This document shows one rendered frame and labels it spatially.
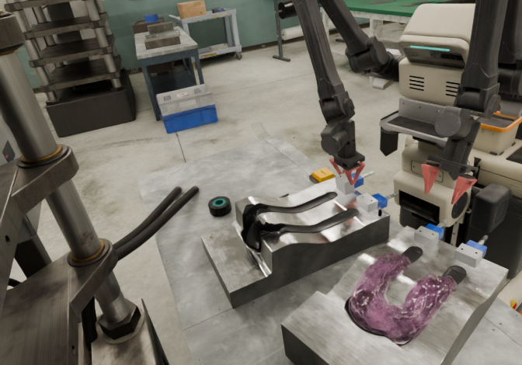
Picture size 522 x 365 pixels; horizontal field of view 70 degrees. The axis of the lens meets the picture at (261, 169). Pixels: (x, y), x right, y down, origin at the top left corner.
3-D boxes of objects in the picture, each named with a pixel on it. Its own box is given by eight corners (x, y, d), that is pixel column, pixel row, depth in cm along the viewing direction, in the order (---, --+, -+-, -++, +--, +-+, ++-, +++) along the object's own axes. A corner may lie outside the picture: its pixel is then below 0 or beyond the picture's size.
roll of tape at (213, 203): (226, 201, 138) (224, 193, 136) (234, 211, 132) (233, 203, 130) (207, 209, 135) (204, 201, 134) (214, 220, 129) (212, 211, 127)
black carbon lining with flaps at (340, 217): (332, 195, 121) (332, 170, 116) (363, 220, 108) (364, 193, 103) (234, 232, 110) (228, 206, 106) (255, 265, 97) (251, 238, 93)
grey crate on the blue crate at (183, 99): (209, 95, 450) (207, 83, 443) (215, 105, 415) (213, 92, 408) (158, 106, 437) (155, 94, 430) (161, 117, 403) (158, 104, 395)
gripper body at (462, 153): (466, 175, 85) (478, 144, 84) (425, 161, 93) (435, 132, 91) (476, 175, 89) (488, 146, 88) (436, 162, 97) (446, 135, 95)
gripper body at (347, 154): (348, 169, 109) (346, 147, 105) (328, 156, 117) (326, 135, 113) (366, 161, 111) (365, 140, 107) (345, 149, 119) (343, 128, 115)
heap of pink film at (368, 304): (395, 251, 97) (397, 227, 93) (466, 286, 85) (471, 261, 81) (332, 312, 83) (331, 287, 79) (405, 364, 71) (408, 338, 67)
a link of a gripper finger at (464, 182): (455, 208, 86) (470, 170, 84) (426, 196, 92) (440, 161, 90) (467, 207, 91) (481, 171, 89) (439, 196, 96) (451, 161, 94)
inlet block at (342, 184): (368, 175, 125) (367, 161, 122) (378, 182, 121) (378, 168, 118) (336, 190, 121) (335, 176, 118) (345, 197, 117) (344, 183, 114)
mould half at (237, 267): (338, 197, 131) (337, 165, 124) (388, 238, 110) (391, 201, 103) (203, 249, 116) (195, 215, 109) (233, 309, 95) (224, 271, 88)
